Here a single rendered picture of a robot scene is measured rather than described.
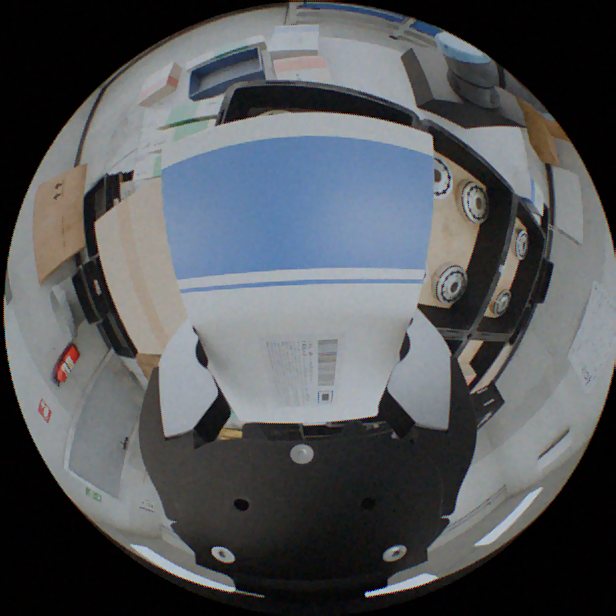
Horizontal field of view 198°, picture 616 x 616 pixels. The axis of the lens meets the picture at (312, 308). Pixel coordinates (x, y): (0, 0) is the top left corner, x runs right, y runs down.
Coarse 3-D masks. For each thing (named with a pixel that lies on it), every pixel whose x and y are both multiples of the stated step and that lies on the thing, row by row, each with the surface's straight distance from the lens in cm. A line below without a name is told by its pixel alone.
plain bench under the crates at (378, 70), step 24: (336, 48) 78; (360, 48) 81; (384, 48) 87; (336, 72) 67; (360, 72) 69; (384, 72) 74; (168, 96) 82; (216, 96) 67; (384, 96) 66; (408, 96) 70; (144, 120) 84; (432, 120) 71; (144, 144) 77; (480, 144) 85; (504, 144) 104; (504, 168) 96; (528, 168) 125
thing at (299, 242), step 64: (256, 128) 9; (320, 128) 9; (384, 128) 9; (192, 192) 9; (256, 192) 8; (320, 192) 8; (384, 192) 9; (192, 256) 10; (256, 256) 9; (320, 256) 8; (384, 256) 9; (192, 320) 11; (256, 320) 10; (320, 320) 10; (384, 320) 11; (256, 384) 14; (320, 384) 13; (384, 384) 15
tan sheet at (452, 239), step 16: (448, 160) 51; (464, 176) 54; (448, 208) 50; (432, 224) 47; (448, 224) 50; (464, 224) 54; (432, 240) 48; (448, 240) 51; (464, 240) 55; (432, 256) 49; (448, 256) 52; (464, 256) 56; (432, 272) 51; (432, 304) 56
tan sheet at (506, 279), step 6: (516, 222) 77; (522, 228) 82; (510, 246) 75; (510, 252) 75; (510, 258) 76; (516, 258) 81; (510, 264) 78; (516, 264) 82; (510, 270) 79; (504, 276) 76; (510, 276) 80; (498, 282) 74; (504, 282) 78; (510, 282) 82; (486, 312) 77
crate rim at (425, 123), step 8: (424, 120) 38; (424, 128) 37; (440, 128) 39; (448, 136) 40; (456, 136) 42; (464, 144) 43; (472, 152) 44; (480, 160) 45; (488, 168) 48; (496, 176) 50; (504, 184) 52; (512, 192) 55; (512, 200) 55; (512, 208) 55; (512, 216) 55; (504, 240) 53; (504, 248) 53; (496, 272) 52; (488, 288) 53; (488, 296) 54; (480, 312) 54; (440, 328) 47; (448, 328) 49; (456, 328) 52; (472, 328) 56
